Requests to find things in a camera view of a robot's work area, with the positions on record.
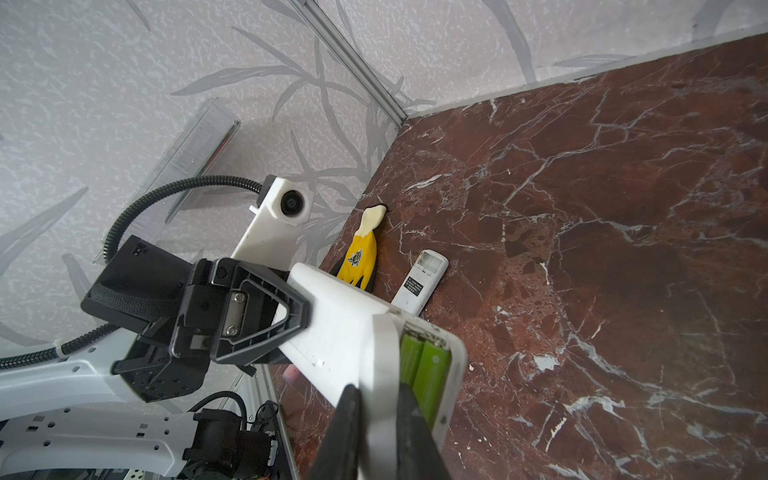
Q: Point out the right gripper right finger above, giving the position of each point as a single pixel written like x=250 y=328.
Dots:
x=417 y=455

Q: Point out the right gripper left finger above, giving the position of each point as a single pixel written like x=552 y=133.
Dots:
x=337 y=456

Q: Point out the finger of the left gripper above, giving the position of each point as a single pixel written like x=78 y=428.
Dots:
x=261 y=312

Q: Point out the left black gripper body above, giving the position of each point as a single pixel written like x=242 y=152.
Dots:
x=175 y=308

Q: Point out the white remote green buttons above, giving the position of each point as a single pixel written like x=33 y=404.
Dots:
x=353 y=337

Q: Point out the white remote red keypad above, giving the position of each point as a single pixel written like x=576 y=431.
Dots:
x=421 y=282

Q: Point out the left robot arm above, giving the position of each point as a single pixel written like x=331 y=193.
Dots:
x=51 y=400

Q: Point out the green battery right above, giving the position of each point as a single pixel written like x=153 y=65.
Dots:
x=429 y=380

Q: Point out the green battery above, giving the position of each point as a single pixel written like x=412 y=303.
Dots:
x=429 y=380
x=411 y=349

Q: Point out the green battery left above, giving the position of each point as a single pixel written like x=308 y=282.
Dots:
x=411 y=349

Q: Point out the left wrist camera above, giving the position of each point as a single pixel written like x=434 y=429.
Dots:
x=271 y=239

